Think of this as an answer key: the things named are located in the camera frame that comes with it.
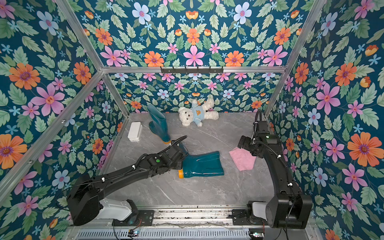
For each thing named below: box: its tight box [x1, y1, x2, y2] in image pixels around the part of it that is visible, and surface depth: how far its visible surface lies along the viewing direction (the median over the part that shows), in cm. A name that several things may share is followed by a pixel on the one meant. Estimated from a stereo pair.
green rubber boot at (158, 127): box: [147, 103, 171, 144], surface depth 90 cm
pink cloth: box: [228, 147, 257, 171], surface depth 94 cm
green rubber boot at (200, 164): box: [178, 143, 224, 179], surface depth 92 cm
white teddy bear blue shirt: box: [178, 97, 219, 127], surface depth 113 cm
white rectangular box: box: [127, 121, 143, 142], surface depth 106 cm
